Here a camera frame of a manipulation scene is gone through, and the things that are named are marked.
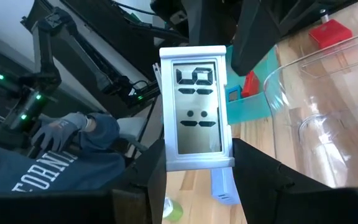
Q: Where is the blue multiport USB charger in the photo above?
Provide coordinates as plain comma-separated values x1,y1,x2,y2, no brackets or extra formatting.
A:
210,167,241,206

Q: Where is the grey chair armrest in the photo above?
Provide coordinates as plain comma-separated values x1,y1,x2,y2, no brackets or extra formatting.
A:
116,116,150,142

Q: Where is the person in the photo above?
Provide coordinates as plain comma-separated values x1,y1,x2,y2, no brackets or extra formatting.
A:
0,112,127,195

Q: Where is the person's hand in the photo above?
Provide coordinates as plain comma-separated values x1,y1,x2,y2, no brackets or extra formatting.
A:
31,111,90,153

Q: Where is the teal translucent plastic tray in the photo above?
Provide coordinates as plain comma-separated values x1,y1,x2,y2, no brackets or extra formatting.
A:
225,45,281,126

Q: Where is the teal square framed item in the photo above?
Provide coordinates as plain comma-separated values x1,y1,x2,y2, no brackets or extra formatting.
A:
226,84,244,103

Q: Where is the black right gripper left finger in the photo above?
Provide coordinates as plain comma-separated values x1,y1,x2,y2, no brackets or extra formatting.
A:
110,138,167,224

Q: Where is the green white wall charger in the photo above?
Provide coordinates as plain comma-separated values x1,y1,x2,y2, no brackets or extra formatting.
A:
162,197,184,223

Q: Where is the white digital clock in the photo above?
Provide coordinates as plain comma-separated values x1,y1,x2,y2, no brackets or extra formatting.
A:
159,45,236,172

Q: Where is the clear plastic bin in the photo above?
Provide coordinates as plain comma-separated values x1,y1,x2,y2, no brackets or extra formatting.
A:
263,28,358,189

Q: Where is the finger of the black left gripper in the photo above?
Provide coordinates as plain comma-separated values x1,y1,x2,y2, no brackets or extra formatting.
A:
185,0,241,47
231,0,319,77

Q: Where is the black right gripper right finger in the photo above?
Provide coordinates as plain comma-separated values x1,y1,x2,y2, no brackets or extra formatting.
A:
232,138,294,224

